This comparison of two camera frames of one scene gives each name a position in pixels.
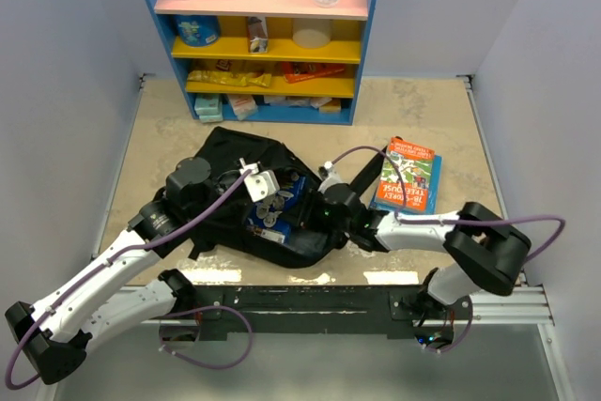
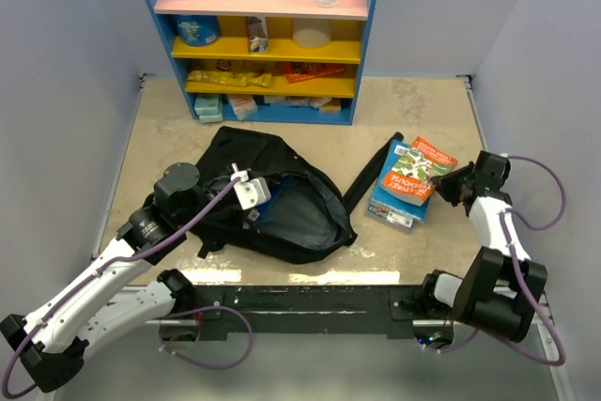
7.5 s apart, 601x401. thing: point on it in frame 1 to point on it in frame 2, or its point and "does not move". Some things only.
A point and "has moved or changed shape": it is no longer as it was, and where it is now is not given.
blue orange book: (417, 166) has moved or changed shape
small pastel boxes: (208, 109) does not move
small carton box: (257, 34) does not move
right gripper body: (322, 216) to (473, 178)
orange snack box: (298, 70) does not move
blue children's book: (433, 192) to (390, 207)
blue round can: (197, 30) does not move
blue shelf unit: (254, 47) does not move
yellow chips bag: (219, 77) does not move
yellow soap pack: (332, 106) does not move
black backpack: (262, 210) has moved or changed shape
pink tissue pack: (243, 105) does not move
